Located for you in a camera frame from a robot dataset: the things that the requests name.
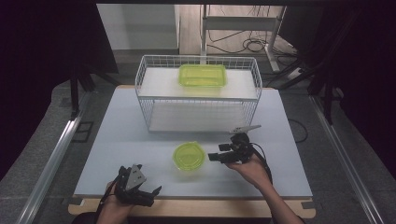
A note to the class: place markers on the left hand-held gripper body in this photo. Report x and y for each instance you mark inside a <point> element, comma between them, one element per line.
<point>135,180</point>

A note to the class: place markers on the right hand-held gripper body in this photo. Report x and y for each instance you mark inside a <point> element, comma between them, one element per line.
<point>241,149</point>

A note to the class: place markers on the round green-lidded plastic container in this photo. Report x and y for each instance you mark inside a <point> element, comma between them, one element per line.
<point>188,156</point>

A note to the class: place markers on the rectangular green-lidded plastic container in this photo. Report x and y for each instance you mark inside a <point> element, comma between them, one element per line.
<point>202,75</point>

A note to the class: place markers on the person's right hand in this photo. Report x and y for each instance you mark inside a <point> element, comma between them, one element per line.
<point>252,174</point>

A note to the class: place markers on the person's left hand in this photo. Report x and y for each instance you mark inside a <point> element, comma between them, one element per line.
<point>116,207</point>

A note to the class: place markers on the black tripod stand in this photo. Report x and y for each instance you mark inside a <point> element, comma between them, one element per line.
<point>77,87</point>
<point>323,68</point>

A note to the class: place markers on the black floor bracket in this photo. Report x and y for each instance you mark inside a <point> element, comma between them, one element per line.
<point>82,132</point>

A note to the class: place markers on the metal floor rail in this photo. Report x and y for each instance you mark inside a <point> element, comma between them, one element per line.
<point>345,161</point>
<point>51,165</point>

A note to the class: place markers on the white metal desk frame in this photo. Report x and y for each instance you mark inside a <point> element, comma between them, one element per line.
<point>239,23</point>

